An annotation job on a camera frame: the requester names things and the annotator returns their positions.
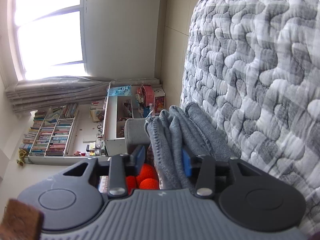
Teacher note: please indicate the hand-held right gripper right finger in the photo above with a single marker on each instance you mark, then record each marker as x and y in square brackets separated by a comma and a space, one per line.
[186, 163]

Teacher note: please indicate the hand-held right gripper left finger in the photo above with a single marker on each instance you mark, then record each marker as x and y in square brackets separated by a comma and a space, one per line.
[140, 160]

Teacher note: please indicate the grey knit sweater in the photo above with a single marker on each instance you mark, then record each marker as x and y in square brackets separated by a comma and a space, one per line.
[172, 142]

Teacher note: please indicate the red plush cushion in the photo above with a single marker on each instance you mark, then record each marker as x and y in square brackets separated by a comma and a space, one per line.
[147, 172]

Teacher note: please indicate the grey sofa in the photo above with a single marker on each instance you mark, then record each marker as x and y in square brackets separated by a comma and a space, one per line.
[135, 132]

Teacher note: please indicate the white desk unit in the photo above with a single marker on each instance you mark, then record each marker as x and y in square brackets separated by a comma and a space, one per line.
[111, 120]

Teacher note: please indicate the white printed box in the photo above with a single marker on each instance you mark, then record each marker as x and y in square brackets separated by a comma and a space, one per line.
[159, 101]

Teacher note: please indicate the pink basket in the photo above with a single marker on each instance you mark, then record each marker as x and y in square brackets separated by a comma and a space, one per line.
[147, 96]

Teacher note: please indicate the blue plastic bag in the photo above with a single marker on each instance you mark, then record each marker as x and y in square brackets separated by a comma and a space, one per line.
[120, 91]

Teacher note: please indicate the bookshelf with books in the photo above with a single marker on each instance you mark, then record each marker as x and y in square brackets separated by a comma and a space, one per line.
[50, 135]

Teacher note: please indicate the grey curtain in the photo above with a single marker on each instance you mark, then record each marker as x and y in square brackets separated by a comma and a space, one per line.
[62, 90]

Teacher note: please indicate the grey checked quilted blanket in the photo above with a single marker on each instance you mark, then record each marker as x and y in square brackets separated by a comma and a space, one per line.
[250, 67]

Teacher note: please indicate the yellow toy figure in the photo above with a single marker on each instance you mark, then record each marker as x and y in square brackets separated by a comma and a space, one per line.
[22, 156]

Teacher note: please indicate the brown fuzzy cloth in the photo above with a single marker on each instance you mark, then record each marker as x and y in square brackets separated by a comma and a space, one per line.
[20, 220]

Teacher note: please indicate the window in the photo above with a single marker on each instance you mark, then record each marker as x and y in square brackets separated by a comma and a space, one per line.
[50, 42]

